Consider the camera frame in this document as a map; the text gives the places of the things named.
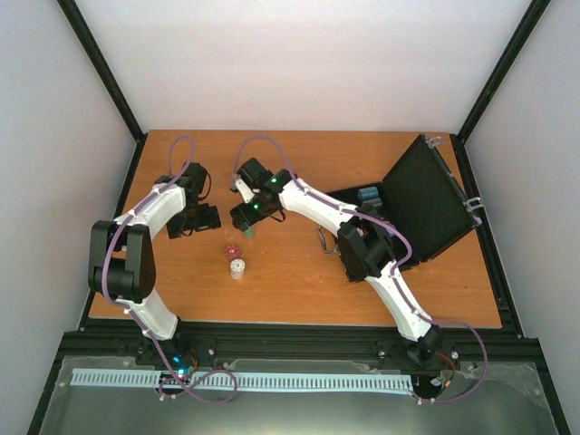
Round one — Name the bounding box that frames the black aluminium base frame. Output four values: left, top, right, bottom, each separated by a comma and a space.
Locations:
28, 319, 570, 434

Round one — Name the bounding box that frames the white poker chip stack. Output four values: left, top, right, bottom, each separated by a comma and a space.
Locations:
230, 258, 246, 280

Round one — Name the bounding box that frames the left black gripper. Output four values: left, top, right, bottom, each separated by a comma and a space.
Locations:
168, 203, 222, 239

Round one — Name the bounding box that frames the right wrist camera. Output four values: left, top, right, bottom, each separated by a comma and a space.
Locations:
230, 177, 255, 204

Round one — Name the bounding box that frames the green poker chip stack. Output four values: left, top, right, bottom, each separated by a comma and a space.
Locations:
244, 228, 256, 239

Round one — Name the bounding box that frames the light blue cable duct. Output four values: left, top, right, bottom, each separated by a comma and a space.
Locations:
70, 368, 413, 395

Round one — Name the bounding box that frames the black poker set case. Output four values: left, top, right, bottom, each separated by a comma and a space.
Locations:
328, 134, 481, 282

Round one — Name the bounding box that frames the red poker chip stack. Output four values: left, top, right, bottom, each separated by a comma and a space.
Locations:
226, 245, 241, 261

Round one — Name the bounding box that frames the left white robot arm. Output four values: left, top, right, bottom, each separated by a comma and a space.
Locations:
88, 162, 221, 365

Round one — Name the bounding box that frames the blue poker chip stack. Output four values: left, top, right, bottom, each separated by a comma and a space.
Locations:
357, 186, 380, 202

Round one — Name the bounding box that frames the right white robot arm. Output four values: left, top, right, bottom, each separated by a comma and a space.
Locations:
230, 158, 442, 367

